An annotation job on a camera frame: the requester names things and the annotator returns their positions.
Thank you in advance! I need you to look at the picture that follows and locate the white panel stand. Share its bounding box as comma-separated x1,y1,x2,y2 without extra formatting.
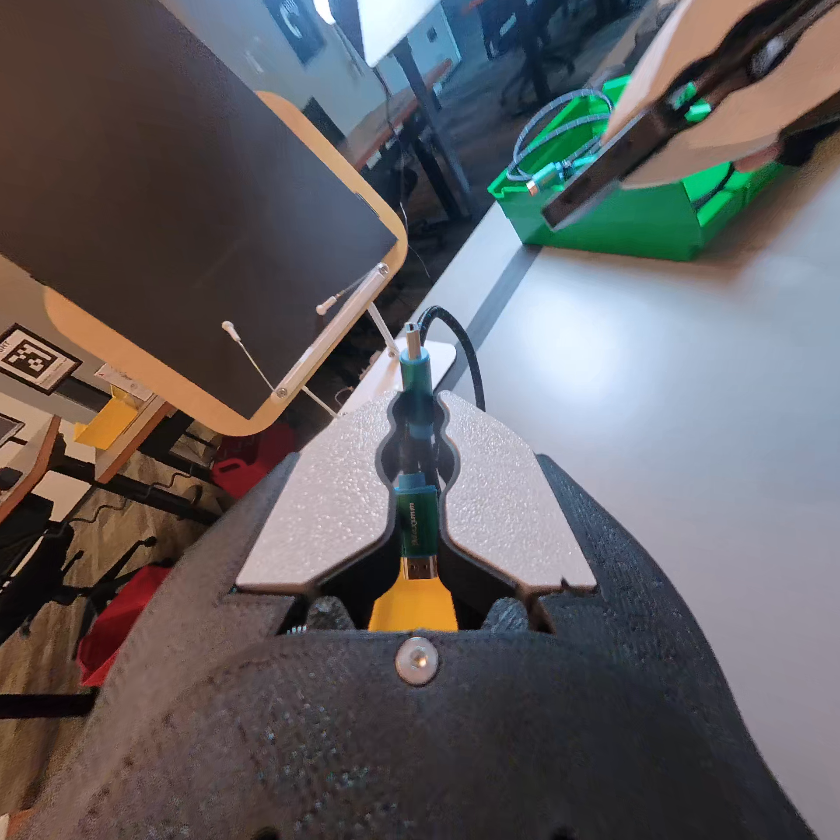
222,262,459,421

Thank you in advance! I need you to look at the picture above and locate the black white marker tag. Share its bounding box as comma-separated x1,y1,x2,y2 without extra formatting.
0,323,84,395

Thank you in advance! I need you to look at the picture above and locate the small yellow bin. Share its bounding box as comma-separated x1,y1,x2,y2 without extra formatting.
72,386,156,452

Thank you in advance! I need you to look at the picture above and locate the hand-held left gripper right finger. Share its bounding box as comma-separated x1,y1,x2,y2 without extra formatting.
436,390,598,599

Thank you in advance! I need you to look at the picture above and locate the black wall poster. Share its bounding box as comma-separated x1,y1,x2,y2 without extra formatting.
264,0,327,67

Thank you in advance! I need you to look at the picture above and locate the yellow plastic bin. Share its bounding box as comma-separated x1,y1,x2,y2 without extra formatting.
367,558,459,634

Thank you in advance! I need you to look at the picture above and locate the red plastic bin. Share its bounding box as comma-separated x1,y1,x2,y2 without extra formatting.
77,564,176,688
210,423,298,501

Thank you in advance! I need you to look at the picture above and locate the small black adapter box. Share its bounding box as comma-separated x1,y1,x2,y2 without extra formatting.
541,108,665,235

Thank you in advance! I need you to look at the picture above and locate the black panel with tan border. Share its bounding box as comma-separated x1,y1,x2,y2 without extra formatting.
0,0,410,437

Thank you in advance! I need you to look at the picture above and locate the green plastic bin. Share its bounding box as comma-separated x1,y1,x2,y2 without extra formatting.
487,74,788,263

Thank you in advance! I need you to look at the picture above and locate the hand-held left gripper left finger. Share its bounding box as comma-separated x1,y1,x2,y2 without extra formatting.
235,392,403,593

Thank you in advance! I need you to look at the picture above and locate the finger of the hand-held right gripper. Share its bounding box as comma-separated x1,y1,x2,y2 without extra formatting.
620,36,840,191
600,0,772,143

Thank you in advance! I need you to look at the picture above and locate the wooden office desk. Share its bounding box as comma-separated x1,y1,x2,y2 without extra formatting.
344,58,455,168

